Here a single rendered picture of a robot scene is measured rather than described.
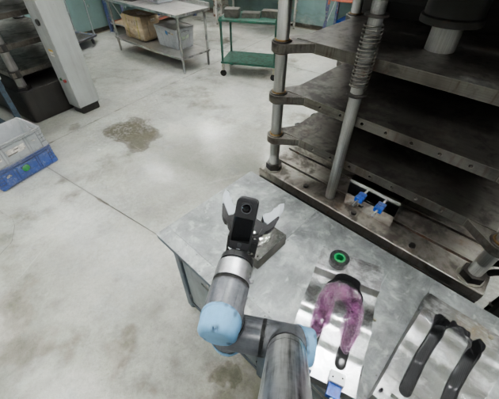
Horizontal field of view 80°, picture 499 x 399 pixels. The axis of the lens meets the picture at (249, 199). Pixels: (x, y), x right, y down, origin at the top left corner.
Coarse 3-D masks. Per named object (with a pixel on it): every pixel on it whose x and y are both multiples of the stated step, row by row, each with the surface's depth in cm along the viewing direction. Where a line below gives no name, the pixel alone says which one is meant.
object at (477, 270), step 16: (288, 0) 126; (288, 16) 130; (288, 32) 136; (272, 112) 164; (272, 128) 170; (272, 144) 177; (272, 160) 184; (480, 256) 125; (464, 272) 132; (480, 272) 127
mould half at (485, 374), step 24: (432, 312) 107; (456, 312) 115; (408, 336) 104; (456, 336) 101; (480, 336) 108; (408, 360) 100; (432, 360) 99; (456, 360) 98; (480, 360) 96; (384, 384) 95; (432, 384) 95; (480, 384) 93
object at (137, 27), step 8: (128, 16) 533; (136, 16) 527; (144, 16) 528; (152, 16) 532; (128, 24) 544; (136, 24) 530; (144, 24) 527; (152, 24) 539; (128, 32) 559; (136, 32) 542; (144, 32) 533; (152, 32) 544; (144, 40) 542
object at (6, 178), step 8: (48, 144) 311; (40, 152) 307; (48, 152) 315; (24, 160) 295; (32, 160) 303; (40, 160) 310; (48, 160) 318; (56, 160) 325; (8, 168) 286; (16, 168) 292; (24, 168) 298; (32, 168) 306; (40, 168) 314; (0, 176) 282; (8, 176) 288; (16, 176) 295; (24, 176) 301; (0, 184) 285; (8, 184) 291; (16, 184) 298
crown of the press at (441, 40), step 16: (432, 0) 116; (448, 0) 111; (464, 0) 108; (480, 0) 108; (432, 16) 117; (448, 16) 113; (464, 16) 111; (480, 16) 112; (432, 32) 124; (448, 32) 120; (432, 48) 126; (448, 48) 124
